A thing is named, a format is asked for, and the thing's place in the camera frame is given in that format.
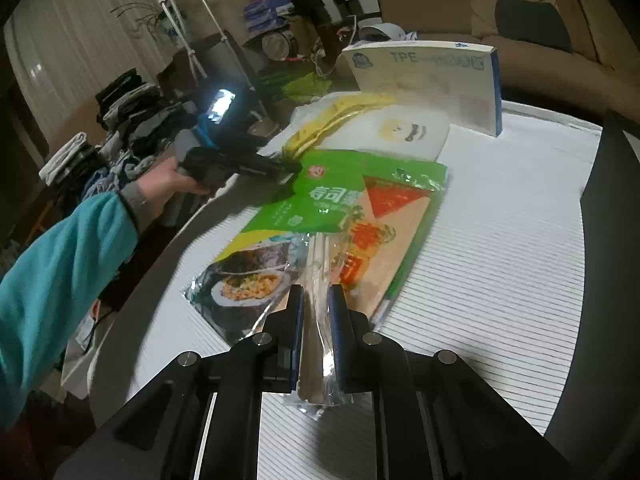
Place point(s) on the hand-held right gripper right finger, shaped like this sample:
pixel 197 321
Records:
pixel 336 330

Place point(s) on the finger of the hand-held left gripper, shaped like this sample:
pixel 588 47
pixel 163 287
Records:
pixel 265 167

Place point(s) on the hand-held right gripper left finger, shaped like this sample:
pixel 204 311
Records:
pixel 297 330

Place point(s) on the wooden chopsticks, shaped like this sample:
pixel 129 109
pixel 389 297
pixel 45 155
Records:
pixel 315 300

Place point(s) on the green sushi kit packet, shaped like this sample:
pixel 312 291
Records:
pixel 325 195

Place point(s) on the white blue glove box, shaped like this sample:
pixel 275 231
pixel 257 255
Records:
pixel 425 80

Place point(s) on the person's left forearm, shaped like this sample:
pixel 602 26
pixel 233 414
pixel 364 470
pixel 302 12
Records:
pixel 60 270

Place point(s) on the person's left hand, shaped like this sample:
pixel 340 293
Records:
pixel 160 187

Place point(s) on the yellow green bag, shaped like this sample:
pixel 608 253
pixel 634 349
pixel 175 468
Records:
pixel 305 87

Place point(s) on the pile of folded clothes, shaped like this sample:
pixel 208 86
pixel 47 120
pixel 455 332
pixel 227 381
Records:
pixel 125 125

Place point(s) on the round white dish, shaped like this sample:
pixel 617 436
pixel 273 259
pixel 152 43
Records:
pixel 277 45

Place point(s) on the white pouch with face print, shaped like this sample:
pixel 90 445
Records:
pixel 400 130

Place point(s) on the white pole stand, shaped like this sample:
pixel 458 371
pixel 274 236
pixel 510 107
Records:
pixel 172 20

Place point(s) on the stack of blue boxes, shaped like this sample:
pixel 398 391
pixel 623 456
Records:
pixel 265 15

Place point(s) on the white cap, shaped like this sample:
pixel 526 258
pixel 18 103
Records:
pixel 380 32

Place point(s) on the dark cushion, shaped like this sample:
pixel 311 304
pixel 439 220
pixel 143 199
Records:
pixel 532 22

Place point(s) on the brown sofa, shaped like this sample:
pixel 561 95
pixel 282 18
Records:
pixel 550 60

